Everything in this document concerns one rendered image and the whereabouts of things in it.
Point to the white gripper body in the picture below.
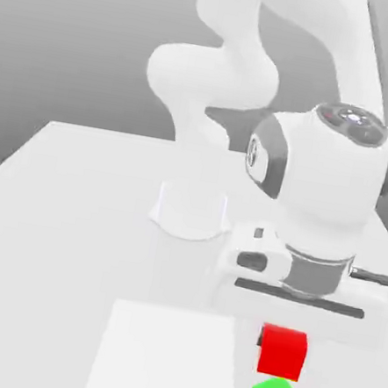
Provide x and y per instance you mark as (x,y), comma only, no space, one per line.
(295,314)

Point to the small red cube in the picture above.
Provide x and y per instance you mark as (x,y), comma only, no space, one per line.
(283,353)

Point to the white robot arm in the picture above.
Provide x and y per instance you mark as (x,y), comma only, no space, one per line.
(329,174)

